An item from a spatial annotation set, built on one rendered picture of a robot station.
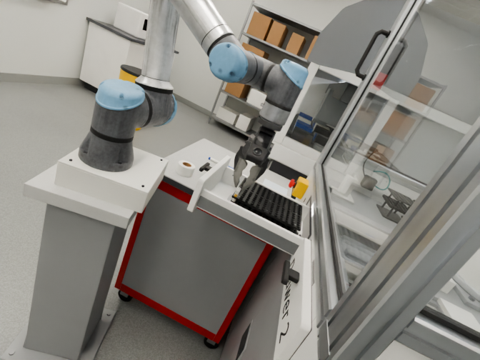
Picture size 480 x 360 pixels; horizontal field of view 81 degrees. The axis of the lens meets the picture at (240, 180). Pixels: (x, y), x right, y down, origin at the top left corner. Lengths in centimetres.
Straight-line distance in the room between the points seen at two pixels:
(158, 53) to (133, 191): 40
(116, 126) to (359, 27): 125
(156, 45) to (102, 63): 354
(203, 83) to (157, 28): 476
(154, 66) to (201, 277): 84
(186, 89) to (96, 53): 193
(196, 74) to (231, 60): 512
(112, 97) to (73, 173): 24
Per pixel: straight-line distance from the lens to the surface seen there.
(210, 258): 121
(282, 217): 86
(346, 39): 165
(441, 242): 35
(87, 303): 118
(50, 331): 135
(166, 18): 92
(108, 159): 87
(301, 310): 55
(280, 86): 73
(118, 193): 86
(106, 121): 84
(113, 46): 433
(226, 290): 129
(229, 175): 103
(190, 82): 579
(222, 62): 63
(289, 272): 64
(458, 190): 36
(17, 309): 160
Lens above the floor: 126
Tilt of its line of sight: 22 degrees down
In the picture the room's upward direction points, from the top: 25 degrees clockwise
